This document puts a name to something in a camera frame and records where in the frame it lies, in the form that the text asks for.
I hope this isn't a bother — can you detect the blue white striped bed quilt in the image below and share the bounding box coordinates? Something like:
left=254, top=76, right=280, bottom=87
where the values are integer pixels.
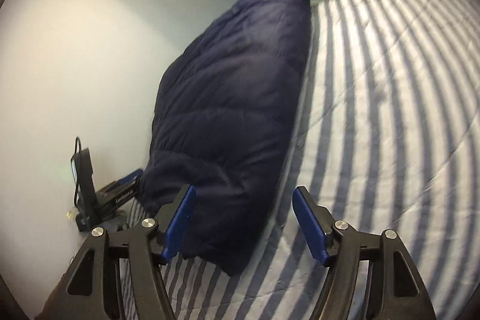
left=160, top=0, right=479, bottom=319

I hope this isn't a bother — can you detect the navy quilted puffer jacket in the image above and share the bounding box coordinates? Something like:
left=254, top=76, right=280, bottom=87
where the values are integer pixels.
left=137, top=0, right=312, bottom=276

